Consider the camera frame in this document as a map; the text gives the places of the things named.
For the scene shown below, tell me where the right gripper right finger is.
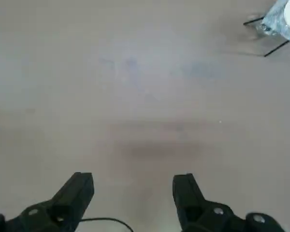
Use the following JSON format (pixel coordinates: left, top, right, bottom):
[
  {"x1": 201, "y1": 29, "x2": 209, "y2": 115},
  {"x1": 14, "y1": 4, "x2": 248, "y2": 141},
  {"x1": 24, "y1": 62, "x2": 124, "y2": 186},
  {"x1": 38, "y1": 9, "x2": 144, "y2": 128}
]
[{"x1": 172, "y1": 173, "x2": 288, "y2": 232}]

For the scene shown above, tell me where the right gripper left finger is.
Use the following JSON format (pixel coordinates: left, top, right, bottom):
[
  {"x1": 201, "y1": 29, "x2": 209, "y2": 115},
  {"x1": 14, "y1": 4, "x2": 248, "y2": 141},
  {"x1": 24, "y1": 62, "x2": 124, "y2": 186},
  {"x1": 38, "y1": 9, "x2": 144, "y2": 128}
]
[{"x1": 0, "y1": 172, "x2": 96, "y2": 232}]

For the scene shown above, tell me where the clear glass alcohol lamp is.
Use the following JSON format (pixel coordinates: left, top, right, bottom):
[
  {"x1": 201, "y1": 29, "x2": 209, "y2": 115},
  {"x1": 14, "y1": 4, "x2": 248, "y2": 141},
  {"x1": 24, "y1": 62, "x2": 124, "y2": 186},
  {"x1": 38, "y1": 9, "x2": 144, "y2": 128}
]
[{"x1": 255, "y1": 22, "x2": 279, "y2": 37}]

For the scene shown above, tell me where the black metal tripod stand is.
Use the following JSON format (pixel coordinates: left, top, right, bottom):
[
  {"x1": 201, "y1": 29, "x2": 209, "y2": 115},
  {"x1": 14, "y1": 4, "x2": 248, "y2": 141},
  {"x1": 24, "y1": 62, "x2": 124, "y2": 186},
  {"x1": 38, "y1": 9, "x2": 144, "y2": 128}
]
[{"x1": 243, "y1": 14, "x2": 290, "y2": 58}]

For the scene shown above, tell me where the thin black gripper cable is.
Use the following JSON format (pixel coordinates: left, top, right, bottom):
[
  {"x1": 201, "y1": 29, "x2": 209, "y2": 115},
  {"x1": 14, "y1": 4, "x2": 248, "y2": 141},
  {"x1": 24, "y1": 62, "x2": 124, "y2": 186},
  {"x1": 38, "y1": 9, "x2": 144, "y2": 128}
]
[{"x1": 79, "y1": 217, "x2": 134, "y2": 232}]

